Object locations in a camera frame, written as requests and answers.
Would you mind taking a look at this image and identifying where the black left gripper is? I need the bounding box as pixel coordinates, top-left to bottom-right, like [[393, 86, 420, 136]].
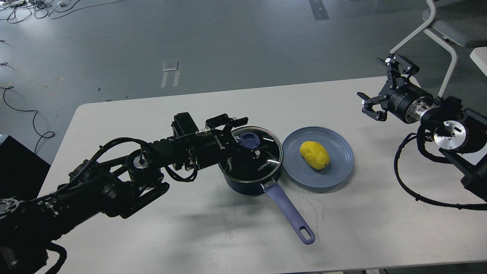
[[181, 114, 271, 172]]

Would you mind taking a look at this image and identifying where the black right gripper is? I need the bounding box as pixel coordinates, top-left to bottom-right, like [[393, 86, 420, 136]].
[[357, 54, 433, 124]]

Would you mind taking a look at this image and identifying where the glass lid purple knob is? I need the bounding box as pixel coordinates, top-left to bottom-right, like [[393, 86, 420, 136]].
[[218, 126, 283, 183]]

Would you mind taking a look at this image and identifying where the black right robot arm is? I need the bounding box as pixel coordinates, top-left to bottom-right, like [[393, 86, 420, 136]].
[[358, 54, 487, 210]]

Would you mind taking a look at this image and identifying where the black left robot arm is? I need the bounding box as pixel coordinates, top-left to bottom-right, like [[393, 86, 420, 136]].
[[1, 112, 252, 274]]

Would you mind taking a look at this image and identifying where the blue round plate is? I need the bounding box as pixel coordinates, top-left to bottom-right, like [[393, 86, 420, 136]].
[[282, 126, 354, 189]]

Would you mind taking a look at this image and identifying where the white table corner right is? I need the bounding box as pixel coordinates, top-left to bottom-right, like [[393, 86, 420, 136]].
[[470, 46, 487, 76]]

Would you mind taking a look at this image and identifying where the white office chair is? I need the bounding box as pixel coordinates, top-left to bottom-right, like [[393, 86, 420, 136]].
[[390, 0, 487, 98]]

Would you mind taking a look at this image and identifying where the black box at left edge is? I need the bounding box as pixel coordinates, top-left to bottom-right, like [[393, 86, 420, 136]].
[[0, 135, 51, 201]]

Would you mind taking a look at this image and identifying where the dark blue saucepan purple handle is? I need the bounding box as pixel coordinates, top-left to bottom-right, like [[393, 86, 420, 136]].
[[218, 126, 316, 245]]

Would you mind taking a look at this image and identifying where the tangled cables and power strip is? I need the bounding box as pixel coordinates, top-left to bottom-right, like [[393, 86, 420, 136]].
[[0, 0, 124, 24]]

